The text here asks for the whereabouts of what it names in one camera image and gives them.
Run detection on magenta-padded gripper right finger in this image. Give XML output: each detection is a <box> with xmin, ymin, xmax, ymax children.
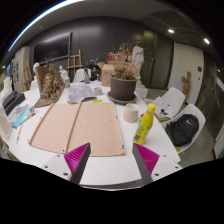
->
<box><xmin>131</xmin><ymin>142</ymin><xmax>184</xmax><ymax>186</ymax></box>

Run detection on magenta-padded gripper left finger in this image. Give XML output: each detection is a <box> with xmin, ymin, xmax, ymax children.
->
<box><xmin>41</xmin><ymin>142</ymin><xmax>92</xmax><ymax>186</ymax></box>

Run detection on yellow drink bottle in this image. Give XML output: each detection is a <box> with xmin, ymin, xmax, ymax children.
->
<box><xmin>132</xmin><ymin>103</ymin><xmax>157</xmax><ymax>146</ymax></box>

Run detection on light wooden slatted board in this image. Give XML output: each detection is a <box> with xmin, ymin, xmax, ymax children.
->
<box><xmin>28</xmin><ymin>101</ymin><xmax>126</xmax><ymax>158</ymax></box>

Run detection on black backpack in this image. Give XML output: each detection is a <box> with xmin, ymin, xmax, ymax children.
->
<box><xmin>165</xmin><ymin>113</ymin><xmax>200</xmax><ymax>148</ymax></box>

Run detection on white ceramic cup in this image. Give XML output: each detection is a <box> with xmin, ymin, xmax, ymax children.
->
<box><xmin>122</xmin><ymin>102</ymin><xmax>140</xmax><ymax>124</ymax></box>

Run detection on loose white papers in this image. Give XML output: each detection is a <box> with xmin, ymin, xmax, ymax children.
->
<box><xmin>152</xmin><ymin>96</ymin><xmax>174</xmax><ymax>119</ymax></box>

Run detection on open printed booklet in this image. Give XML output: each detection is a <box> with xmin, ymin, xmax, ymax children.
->
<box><xmin>66</xmin><ymin>83</ymin><xmax>97</xmax><ymax>104</ymax></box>

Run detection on white shell chair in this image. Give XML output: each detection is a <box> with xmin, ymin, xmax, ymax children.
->
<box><xmin>156</xmin><ymin>86</ymin><xmax>186</xmax><ymax>118</ymax></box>
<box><xmin>72</xmin><ymin>68</ymin><xmax>93</xmax><ymax>84</ymax></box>
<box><xmin>159</xmin><ymin>103</ymin><xmax>207</xmax><ymax>155</ymax></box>

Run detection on white square plinth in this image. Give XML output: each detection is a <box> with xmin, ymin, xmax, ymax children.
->
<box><xmin>134</xmin><ymin>80</ymin><xmax>148</xmax><ymax>99</ymax></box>

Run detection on grey plant saucer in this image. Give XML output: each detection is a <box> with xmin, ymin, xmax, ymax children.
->
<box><xmin>106</xmin><ymin>90</ymin><xmax>138</xmax><ymax>106</ymax></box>

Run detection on small white paper cup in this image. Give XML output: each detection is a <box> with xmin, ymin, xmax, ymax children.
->
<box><xmin>93</xmin><ymin>86</ymin><xmax>104</xmax><ymax>97</ymax></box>

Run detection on colourful printed booklet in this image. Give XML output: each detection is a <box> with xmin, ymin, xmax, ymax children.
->
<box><xmin>7</xmin><ymin>103</ymin><xmax>36</xmax><ymax>129</ymax></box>

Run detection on dark pot with dried plant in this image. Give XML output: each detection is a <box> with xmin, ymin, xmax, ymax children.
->
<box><xmin>109</xmin><ymin>61</ymin><xmax>138</xmax><ymax>102</ymax></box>

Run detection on grey spray bottle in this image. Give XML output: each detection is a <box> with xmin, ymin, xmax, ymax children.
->
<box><xmin>83</xmin><ymin>68</ymin><xmax>92</xmax><ymax>85</ymax></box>

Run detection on wooden figure statue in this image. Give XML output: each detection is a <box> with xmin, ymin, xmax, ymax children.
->
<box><xmin>180</xmin><ymin>70</ymin><xmax>193</xmax><ymax>103</ymax></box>

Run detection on black flat box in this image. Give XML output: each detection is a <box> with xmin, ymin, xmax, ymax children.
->
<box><xmin>1</xmin><ymin>90</ymin><xmax>27</xmax><ymax>116</ymax></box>

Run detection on small white statuette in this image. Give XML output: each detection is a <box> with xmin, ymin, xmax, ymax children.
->
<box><xmin>58</xmin><ymin>65</ymin><xmax>70</xmax><ymax>81</ymax></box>

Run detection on cardboard box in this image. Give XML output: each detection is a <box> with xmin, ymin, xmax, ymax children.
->
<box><xmin>100</xmin><ymin>63</ymin><xmax>116</xmax><ymax>88</ymax></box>

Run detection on wooden easel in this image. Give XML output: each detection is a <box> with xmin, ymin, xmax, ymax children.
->
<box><xmin>65</xmin><ymin>49</ymin><xmax>84</xmax><ymax>78</ymax></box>

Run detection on small white bust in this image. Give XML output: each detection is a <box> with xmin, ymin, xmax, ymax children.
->
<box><xmin>32</xmin><ymin>62</ymin><xmax>41</xmax><ymax>76</ymax></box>

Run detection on dark double door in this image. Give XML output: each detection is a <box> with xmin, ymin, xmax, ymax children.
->
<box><xmin>141</xmin><ymin>31</ymin><xmax>174</xmax><ymax>90</ymax></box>

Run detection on large white plaster statue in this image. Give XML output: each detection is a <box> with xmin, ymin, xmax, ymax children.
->
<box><xmin>131</xmin><ymin>44</ymin><xmax>145</xmax><ymax>82</ymax></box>

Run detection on black wall screen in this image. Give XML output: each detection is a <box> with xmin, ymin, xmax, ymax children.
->
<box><xmin>32</xmin><ymin>32</ymin><xmax>73</xmax><ymax>65</ymax></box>

